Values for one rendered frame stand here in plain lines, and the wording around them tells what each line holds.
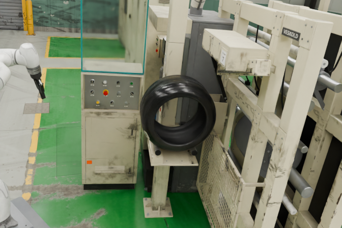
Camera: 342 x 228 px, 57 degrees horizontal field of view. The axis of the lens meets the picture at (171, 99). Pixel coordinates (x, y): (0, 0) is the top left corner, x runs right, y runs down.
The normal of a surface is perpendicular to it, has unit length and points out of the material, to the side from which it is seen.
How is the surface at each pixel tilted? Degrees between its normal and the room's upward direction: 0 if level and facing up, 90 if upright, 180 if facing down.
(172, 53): 90
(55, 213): 0
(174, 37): 90
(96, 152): 90
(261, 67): 72
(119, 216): 0
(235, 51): 90
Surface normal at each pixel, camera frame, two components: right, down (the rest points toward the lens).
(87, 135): 0.14, 0.39
